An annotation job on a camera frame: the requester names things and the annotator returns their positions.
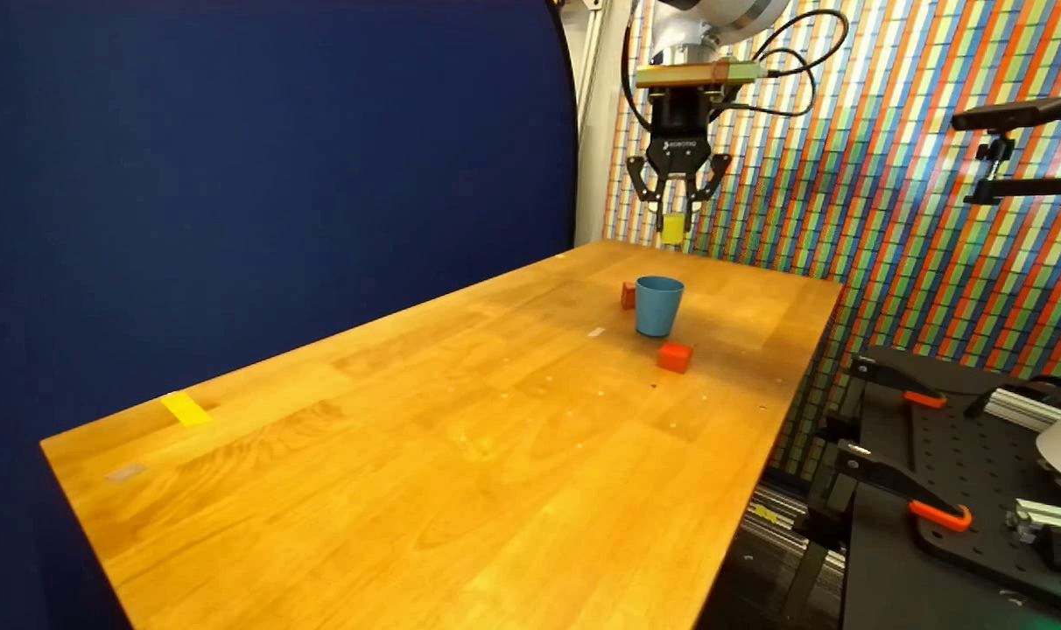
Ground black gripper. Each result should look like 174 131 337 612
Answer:
624 83 735 219

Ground yellow block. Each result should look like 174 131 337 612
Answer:
654 201 691 252

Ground blue cup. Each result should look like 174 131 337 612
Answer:
632 272 687 345

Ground white pillar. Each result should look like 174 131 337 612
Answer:
555 0 642 248

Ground colourful striped panel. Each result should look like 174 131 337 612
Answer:
603 0 1061 396

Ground orange black bar clamp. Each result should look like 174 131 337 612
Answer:
846 355 951 413
828 437 978 539

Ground aluminium extrusion bar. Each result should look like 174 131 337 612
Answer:
979 383 1061 437
1009 495 1061 546

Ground dark blue backdrop screen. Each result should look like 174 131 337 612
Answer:
0 0 581 630

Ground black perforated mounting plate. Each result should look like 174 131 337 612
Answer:
890 390 1061 618

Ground black robot stand platform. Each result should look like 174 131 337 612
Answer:
828 346 1061 630

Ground yellow tape strip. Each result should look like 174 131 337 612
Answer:
156 391 218 431

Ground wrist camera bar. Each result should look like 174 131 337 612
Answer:
629 59 768 90

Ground black camera on stand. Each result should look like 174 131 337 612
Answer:
947 94 1061 132

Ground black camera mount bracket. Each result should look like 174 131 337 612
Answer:
963 131 1061 215

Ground aluminium frame rail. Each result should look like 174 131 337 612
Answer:
731 478 846 588

